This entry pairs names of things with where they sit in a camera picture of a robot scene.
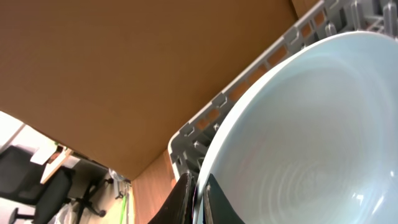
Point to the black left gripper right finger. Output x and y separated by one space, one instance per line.
217 208

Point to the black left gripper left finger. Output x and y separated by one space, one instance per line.
177 208

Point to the light blue plate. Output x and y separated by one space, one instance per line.
314 140

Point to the grey dishwasher rack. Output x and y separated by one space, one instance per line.
316 21

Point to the brown cardboard panel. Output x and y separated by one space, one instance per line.
115 79

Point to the black office chair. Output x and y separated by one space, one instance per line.
20 182

